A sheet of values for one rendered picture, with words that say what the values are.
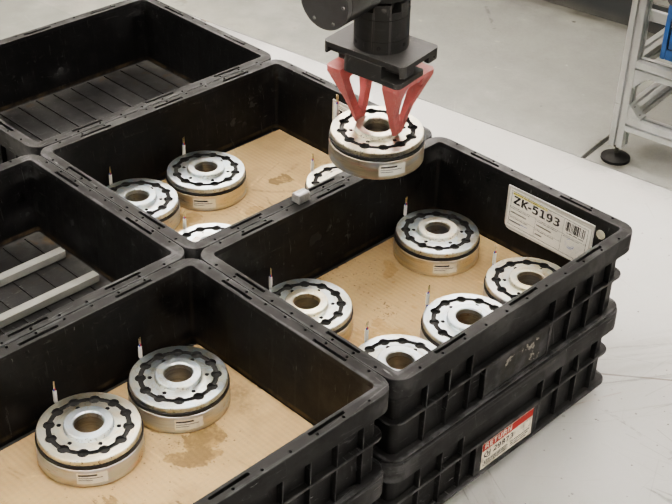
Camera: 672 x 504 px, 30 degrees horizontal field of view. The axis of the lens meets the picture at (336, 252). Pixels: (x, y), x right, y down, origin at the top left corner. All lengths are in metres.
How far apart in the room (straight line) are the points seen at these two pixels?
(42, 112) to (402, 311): 0.68
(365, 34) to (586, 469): 0.55
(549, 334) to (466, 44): 2.77
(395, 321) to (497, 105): 2.35
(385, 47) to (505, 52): 2.80
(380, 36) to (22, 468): 0.55
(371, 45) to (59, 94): 0.75
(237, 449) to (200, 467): 0.04
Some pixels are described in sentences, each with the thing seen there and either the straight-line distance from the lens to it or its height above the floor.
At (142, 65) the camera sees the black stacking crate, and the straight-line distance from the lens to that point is 1.99.
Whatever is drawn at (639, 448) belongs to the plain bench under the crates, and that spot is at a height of 0.70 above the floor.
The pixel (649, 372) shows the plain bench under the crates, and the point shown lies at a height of 0.70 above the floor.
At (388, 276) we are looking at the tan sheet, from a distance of 1.49.
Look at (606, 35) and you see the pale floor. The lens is 4.27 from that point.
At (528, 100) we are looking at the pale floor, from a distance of 3.78.
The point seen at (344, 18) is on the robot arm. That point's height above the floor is 1.21.
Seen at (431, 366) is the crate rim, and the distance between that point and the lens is 1.21.
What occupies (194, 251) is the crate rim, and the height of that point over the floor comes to 0.93.
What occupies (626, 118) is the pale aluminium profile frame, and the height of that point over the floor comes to 0.14.
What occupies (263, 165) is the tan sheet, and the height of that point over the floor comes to 0.83.
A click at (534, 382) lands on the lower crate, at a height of 0.80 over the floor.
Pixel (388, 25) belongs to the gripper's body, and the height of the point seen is 1.18.
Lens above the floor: 1.69
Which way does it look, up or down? 34 degrees down
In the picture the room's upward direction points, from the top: 2 degrees clockwise
